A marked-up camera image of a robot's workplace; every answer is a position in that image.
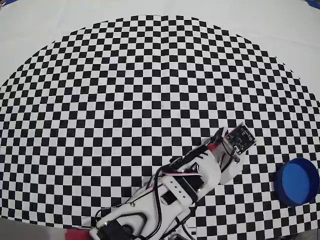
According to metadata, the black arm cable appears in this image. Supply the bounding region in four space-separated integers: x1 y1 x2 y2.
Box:
94 172 166 227

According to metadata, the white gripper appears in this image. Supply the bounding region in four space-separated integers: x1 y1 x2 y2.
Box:
183 126 245 196

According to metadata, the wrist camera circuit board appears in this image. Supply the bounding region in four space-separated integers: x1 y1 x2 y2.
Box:
222 122 258 155

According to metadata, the blue round box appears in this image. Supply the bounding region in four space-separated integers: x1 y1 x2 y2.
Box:
274 157 320 207

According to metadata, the red flat object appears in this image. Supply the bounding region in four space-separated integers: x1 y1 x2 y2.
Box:
65 230 92 240

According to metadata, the black white checkerboard mat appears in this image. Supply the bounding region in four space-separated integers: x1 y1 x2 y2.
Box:
0 0 320 238

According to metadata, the striped servo cable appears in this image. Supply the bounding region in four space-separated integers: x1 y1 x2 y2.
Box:
156 166 202 182

